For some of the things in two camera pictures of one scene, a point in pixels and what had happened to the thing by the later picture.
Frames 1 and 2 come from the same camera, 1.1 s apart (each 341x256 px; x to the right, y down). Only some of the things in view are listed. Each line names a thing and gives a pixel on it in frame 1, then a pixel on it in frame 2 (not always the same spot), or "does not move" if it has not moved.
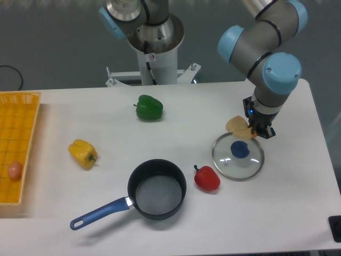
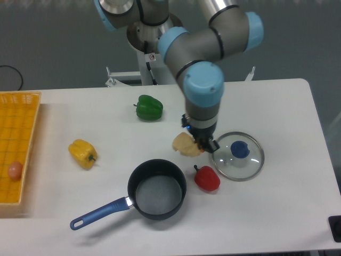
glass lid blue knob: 236,159 does not move
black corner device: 334,222 does not move
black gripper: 258,121 -> 203,136
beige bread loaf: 238,126 -> 184,143
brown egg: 15,170 does not move
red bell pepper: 207,178 does not move
